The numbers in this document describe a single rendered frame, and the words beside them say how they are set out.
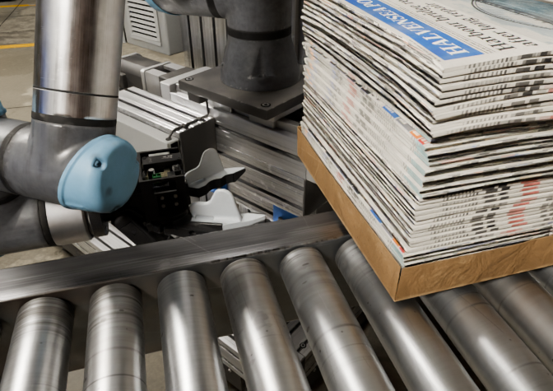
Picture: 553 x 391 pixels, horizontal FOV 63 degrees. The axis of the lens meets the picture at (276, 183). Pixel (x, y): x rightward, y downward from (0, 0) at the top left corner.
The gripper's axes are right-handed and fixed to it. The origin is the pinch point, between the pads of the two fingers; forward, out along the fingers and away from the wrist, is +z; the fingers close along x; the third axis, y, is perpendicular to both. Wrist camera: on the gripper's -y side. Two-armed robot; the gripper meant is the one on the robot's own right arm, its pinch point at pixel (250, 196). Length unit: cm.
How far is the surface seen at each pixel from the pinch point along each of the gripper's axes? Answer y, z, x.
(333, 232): 3.4, 6.3, -13.7
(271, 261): 1.9, -1.3, -14.7
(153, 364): -78, -22, 34
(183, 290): 3.4, -10.8, -17.7
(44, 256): -79, -56, 91
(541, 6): 26.2, 25.6, -13.1
